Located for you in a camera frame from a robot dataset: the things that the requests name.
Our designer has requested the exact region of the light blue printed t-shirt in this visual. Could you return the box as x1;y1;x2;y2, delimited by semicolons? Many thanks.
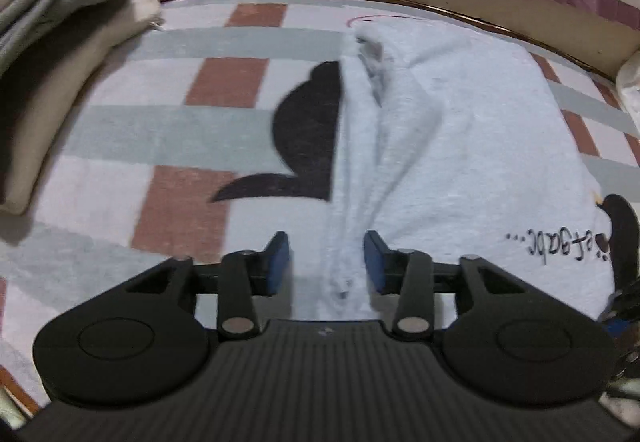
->
218;18;634;320

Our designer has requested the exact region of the stack of folded clothes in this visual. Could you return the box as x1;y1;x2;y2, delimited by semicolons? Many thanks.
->
1;0;160;215

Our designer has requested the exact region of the plaid bed sheet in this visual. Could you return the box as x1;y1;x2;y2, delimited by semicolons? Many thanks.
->
0;1;640;408

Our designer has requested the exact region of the white crumpled garment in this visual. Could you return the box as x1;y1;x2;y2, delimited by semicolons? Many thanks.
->
615;51;640;128

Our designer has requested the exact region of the beige wooden headboard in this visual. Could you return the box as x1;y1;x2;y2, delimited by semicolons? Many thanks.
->
363;0;639;80

